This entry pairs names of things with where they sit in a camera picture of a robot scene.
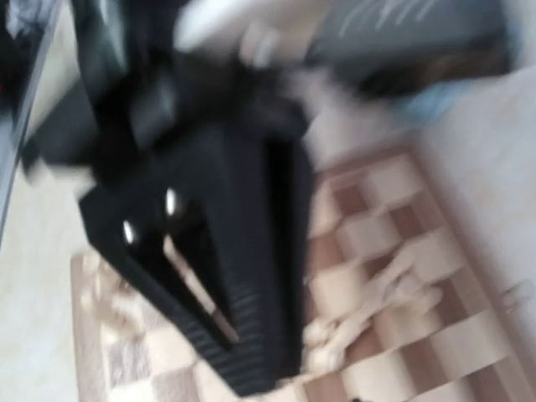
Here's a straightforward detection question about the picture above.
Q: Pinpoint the wooden chess board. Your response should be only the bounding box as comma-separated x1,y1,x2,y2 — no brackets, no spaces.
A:
71,150,535,401

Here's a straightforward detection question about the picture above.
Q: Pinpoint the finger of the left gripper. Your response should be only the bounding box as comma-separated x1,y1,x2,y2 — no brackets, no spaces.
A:
81,196,276,396
204,134,314,377

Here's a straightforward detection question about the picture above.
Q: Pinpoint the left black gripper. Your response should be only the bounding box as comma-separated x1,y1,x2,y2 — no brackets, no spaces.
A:
79,54,315,269

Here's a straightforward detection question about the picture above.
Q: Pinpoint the white chess piece pile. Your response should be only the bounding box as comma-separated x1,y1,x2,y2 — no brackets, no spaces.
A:
301,249,442,374

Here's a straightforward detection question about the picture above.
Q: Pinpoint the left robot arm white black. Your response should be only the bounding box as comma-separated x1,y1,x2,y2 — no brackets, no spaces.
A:
80,1,513,396

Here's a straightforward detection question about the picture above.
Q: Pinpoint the light blue mug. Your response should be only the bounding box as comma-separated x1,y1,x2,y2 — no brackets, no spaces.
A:
393,82,464,125

